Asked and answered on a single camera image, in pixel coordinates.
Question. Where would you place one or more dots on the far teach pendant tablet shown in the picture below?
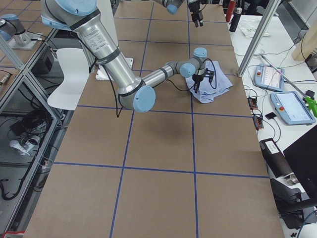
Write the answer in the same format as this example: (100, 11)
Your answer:
(267, 77)

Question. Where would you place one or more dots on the aluminium frame post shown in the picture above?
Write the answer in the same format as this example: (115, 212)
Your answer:
(262, 26)

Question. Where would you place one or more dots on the red water bottle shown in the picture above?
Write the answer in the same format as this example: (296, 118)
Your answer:
(230, 9)

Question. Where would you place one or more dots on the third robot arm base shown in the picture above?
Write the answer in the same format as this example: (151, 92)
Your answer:
(12, 31)

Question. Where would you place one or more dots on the white plastic bag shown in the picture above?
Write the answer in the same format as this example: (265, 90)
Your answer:
(248, 27)

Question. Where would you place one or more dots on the near teach pendant tablet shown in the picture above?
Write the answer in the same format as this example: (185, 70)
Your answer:
(291, 109)

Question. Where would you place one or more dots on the black monitor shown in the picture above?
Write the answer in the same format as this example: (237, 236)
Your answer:
(302, 158)

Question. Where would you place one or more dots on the teach pendant tablet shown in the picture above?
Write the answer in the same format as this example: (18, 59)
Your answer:
(267, 77)
(291, 109)

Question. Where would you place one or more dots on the black water bottle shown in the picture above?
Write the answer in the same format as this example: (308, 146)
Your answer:
(235, 19)

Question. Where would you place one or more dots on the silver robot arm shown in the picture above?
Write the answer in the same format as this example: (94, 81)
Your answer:
(172, 6)
(84, 18)

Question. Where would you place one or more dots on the white plastic chair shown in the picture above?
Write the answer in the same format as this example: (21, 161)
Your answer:
(75, 70)

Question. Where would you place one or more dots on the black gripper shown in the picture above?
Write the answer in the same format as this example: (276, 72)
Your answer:
(198, 77)
(194, 8)

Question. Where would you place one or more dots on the electronics circuit board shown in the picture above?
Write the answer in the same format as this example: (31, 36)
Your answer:
(257, 115)

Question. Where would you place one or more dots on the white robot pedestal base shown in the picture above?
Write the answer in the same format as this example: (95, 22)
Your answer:
(117, 68)

